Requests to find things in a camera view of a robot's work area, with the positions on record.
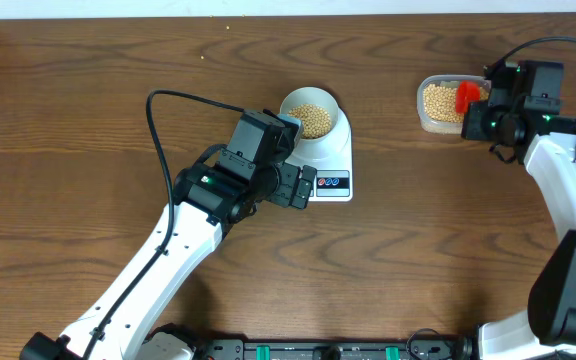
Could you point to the clear plastic container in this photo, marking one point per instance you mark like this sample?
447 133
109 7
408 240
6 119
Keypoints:
433 126

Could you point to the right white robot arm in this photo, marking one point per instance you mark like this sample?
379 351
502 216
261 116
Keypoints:
522 113

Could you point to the grey round bowl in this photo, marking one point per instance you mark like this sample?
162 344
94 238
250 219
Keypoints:
312 95

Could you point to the soybeans in container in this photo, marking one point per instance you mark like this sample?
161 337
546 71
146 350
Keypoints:
439 101

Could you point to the white digital kitchen scale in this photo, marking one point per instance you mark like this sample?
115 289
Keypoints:
331 155

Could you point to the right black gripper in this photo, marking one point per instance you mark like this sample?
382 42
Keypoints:
472 128

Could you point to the soybeans in bowl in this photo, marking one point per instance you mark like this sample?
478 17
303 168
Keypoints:
316 121

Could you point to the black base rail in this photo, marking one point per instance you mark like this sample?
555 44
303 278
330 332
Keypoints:
166 346

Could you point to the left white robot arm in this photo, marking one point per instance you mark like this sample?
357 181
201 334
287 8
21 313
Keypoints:
205 200

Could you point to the red plastic scoop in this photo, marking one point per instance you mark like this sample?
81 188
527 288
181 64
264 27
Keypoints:
467 93

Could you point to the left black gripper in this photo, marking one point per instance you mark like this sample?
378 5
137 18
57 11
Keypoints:
287 176

